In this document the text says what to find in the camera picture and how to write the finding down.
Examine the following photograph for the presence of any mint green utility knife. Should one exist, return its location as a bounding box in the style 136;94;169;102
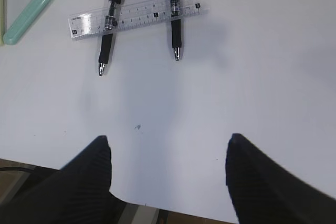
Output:
3;0;51;46

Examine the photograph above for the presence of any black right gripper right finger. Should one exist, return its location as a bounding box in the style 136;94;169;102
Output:
225;133;335;223

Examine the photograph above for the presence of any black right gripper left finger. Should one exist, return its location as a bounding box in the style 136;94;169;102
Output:
1;136;126;223

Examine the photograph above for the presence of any black pen middle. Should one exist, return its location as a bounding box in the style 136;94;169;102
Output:
98;0;122;77

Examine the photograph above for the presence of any clear plastic ruler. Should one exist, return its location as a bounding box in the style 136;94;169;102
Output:
68;0;208;41

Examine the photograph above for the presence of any black pen right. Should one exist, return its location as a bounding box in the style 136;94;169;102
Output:
170;0;182;61

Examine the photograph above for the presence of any black pen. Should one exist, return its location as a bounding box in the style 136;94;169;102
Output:
170;0;182;61
98;0;122;77

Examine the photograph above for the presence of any yellow utility knife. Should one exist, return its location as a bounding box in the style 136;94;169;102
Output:
0;0;5;46

